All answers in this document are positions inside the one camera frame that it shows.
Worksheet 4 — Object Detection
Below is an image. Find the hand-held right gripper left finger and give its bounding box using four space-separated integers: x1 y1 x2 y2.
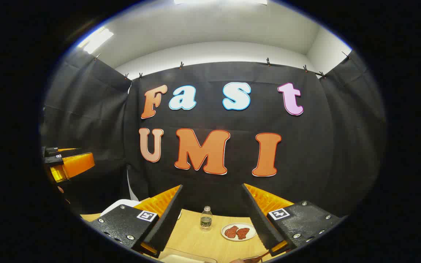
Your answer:
89 184 184 258

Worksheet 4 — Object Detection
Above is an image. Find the white round plate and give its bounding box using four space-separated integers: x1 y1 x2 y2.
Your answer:
221 223 258 242

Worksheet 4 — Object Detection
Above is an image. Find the white rice cooker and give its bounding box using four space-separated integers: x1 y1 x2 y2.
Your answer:
100 199 141 217

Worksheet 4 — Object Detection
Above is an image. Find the ceiling light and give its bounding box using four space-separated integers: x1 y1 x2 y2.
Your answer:
78 27 114 54

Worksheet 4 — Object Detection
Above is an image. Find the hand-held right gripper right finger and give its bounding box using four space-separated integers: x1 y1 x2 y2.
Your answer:
241 183 345 257

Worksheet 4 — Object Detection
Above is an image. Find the clear plastic water bottle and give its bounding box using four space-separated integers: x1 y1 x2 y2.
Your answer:
200 206 213 231

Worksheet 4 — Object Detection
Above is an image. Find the brown wooden spoon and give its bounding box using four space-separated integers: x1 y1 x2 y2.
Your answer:
231 250 271 263

